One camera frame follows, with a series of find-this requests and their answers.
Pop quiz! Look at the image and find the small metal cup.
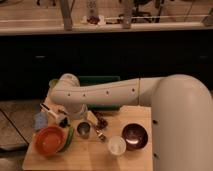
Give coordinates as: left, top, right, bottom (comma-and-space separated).
77, 122, 91, 139

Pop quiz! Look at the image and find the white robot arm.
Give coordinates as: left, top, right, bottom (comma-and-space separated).
50, 74, 213, 171

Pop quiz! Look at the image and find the bunch of dark grapes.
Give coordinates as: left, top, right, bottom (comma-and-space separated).
93, 111, 108, 130

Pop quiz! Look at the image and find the black office chair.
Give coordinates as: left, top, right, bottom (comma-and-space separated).
132, 0, 152, 23

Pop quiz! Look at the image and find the green plastic tray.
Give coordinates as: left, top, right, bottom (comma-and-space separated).
78, 76, 120, 111

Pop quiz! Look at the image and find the green plastic cup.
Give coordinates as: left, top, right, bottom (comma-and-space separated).
49, 79, 58, 88

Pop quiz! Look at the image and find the green cucumber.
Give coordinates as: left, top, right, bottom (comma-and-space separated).
59, 127, 74, 152

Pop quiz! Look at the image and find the orange plastic bowl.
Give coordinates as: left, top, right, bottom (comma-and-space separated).
34, 126, 65, 156

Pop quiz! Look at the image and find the white handled knife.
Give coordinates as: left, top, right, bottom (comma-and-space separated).
40, 103, 66, 122

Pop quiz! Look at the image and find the dark brown bowl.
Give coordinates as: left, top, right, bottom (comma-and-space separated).
122, 123, 148, 151

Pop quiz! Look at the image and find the white cup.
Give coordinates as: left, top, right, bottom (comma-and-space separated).
107, 136, 126, 156

